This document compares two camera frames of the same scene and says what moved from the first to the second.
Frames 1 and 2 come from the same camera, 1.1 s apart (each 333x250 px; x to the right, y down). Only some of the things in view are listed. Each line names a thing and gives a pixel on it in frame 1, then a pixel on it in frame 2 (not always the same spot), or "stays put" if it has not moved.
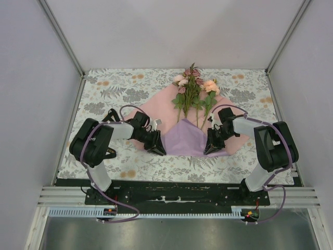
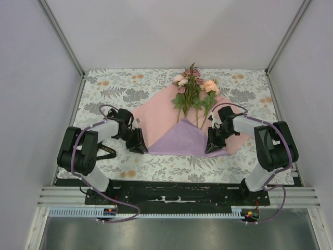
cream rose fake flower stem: x=212 y=87 stays put
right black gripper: x=212 y=145 stays put
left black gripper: x=155 y=146 -> x=138 y=144
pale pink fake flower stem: x=198 y=103 stays put
